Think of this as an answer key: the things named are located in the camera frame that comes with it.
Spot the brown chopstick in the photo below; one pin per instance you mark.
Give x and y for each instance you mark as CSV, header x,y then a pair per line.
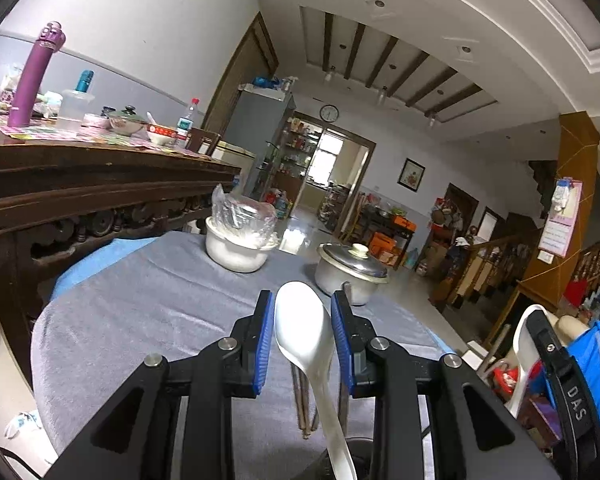
x,y
298,400
307,412

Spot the white chest freezer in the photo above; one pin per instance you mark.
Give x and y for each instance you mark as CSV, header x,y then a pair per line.
x,y
237,157

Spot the dark wooden side table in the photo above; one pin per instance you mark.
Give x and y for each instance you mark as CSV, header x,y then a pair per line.
x,y
387,222

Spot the dark grey utensil holder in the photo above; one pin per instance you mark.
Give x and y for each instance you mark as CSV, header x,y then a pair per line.
x,y
362,460

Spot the white bowl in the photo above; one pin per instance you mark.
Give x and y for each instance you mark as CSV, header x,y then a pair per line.
x,y
235,257

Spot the carved wooden sideboard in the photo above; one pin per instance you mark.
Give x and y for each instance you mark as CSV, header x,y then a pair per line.
x,y
80,185

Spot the round wall clock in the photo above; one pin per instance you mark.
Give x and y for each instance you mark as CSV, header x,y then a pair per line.
x,y
329,113

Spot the orange cardboard boxes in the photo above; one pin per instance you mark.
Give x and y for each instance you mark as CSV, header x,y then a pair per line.
x,y
382,244

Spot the floral table mat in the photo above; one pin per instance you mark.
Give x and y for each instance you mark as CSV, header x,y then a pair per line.
x,y
55,134

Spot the purple water bottle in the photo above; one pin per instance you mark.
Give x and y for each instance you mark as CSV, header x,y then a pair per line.
x,y
32,85

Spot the metal pot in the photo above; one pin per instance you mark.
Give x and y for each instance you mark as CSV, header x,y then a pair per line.
x,y
330,282

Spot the grey tablecloth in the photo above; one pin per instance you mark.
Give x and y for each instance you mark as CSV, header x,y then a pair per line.
x,y
155,310

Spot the plastic bottle red cap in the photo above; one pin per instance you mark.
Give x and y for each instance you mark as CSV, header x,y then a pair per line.
x,y
184,125

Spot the teal thermos bottle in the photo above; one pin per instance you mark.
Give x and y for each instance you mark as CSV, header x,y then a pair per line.
x,y
84,81

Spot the pink wall calendar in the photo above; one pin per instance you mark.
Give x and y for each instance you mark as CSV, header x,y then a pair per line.
x,y
560,230

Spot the bagged snacks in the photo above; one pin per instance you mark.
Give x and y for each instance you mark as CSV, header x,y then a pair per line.
x,y
0,87

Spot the wooden staircase railing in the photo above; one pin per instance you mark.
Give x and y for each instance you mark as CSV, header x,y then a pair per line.
x,y
485,265

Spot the brown wooden door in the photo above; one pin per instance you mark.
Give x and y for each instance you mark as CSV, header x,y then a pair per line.
x,y
240,75

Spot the clear plastic bag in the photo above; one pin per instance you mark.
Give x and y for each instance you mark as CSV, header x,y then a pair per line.
x,y
245,220

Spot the blue underlay cloth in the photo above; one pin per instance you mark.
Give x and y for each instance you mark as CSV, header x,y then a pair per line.
x,y
90,265

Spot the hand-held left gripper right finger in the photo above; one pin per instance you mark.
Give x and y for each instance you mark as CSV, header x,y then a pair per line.
x,y
342,350

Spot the metal pot lid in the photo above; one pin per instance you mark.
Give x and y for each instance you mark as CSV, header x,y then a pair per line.
x,y
350,260

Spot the glass shelf with goods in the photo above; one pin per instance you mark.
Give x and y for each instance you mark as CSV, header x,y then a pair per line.
x,y
297,155

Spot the grey refrigerator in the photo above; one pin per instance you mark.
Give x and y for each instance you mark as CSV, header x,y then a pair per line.
x,y
260,130

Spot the framed wall picture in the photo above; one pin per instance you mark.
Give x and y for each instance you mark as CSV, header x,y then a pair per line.
x,y
411,174

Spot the clear plastic container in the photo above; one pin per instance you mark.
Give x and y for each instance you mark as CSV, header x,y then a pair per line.
x,y
75,112

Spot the glass lidded bowl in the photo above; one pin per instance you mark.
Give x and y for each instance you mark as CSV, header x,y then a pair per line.
x,y
127,121

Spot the white curved plastic part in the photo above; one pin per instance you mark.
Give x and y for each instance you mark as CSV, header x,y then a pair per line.
x,y
525,350

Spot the wooden chair back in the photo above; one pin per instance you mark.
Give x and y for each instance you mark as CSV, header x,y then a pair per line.
x,y
200,140

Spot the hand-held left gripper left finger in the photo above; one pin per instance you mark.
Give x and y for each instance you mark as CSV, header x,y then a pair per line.
x,y
262,350

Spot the white plastic spoon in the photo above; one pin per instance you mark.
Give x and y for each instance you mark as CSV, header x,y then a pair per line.
x,y
300,320

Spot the patterned ceramic bowl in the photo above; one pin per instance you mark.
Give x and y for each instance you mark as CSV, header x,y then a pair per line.
x,y
160,136

